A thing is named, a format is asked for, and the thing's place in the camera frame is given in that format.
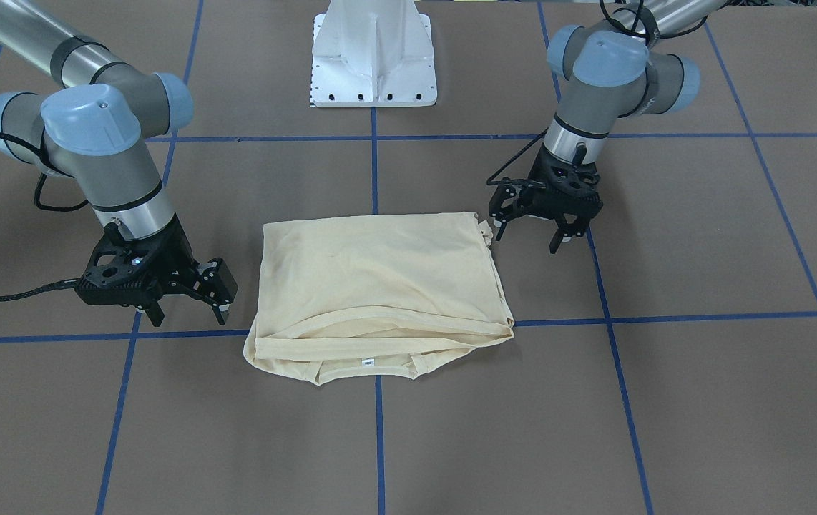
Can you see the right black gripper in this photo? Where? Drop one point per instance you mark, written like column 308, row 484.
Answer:
column 171, row 252

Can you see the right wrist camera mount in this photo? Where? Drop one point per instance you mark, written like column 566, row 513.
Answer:
column 120, row 274

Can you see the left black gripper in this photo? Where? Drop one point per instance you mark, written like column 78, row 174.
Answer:
column 539, row 174

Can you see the cream long-sleeve printed shirt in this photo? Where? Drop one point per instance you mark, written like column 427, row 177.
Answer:
column 388, row 295

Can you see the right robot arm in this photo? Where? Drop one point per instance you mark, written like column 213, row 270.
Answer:
column 94, row 130

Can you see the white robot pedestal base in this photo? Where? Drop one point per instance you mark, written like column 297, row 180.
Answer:
column 373, row 54

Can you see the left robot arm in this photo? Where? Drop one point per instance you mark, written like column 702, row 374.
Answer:
column 612, row 72

